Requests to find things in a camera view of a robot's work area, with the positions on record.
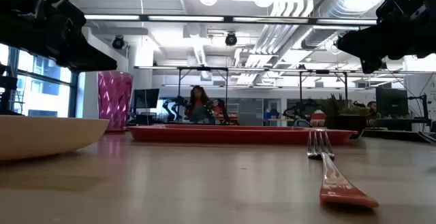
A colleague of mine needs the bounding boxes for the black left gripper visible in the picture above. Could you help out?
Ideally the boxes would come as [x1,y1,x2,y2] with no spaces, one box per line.
[0,0,118,73]

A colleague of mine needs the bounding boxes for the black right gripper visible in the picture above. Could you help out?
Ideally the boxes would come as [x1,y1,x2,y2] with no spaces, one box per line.
[335,0,436,75]

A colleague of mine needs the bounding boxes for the pink faceted plastic cup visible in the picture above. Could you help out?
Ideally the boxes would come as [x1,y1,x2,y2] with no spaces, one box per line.
[97,70,134,132]

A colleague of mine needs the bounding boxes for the cream round plate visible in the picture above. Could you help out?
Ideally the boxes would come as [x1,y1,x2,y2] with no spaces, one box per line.
[0,114,110,161]

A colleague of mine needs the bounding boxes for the red-handled metal fork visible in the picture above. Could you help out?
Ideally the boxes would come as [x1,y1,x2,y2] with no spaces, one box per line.
[306,129,380,208]

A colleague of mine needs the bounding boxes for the red rectangular tray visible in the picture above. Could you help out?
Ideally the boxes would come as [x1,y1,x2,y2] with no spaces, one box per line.
[127,124,358,146]

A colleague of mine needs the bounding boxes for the person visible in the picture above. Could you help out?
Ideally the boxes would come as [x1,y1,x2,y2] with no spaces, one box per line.
[185,85,222,125]
[366,100,382,120]

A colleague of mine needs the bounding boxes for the dark computer monitor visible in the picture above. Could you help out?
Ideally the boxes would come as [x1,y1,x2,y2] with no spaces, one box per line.
[132,88,160,110]
[375,86,409,118]

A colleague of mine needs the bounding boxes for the green potted plant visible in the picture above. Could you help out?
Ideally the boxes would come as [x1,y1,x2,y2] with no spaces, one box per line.
[325,93,372,118]

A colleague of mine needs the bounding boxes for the black planter box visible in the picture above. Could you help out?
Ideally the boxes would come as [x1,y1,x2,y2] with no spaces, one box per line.
[325,114,368,139]

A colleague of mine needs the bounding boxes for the small red background object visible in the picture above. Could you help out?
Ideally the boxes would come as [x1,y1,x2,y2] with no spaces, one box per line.
[309,112,327,127]

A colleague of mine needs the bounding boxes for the black metal stand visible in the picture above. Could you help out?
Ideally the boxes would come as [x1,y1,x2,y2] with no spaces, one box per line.
[0,63,18,116]

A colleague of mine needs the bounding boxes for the black adjacent table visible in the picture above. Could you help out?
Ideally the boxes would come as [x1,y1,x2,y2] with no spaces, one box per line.
[360,117,436,145]

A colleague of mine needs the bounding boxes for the long ceiling light bar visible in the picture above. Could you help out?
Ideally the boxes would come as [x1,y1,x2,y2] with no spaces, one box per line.
[84,14,377,26]

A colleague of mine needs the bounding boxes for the black background rig frame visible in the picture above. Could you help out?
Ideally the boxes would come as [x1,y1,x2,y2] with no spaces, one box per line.
[176,66,230,123]
[298,69,349,111]

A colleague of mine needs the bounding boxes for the window with dark frame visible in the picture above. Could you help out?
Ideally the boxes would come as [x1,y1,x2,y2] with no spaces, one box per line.
[0,43,80,118]

